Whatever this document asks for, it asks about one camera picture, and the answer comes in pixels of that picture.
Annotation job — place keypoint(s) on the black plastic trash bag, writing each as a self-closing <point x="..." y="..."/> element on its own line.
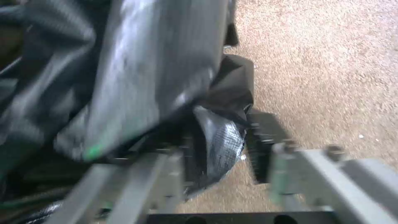
<point x="155" y="70"/>

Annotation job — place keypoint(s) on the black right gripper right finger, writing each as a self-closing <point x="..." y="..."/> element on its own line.
<point x="311" y="177"/>

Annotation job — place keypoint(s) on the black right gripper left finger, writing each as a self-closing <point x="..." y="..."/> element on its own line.
<point x="140" y="182"/>

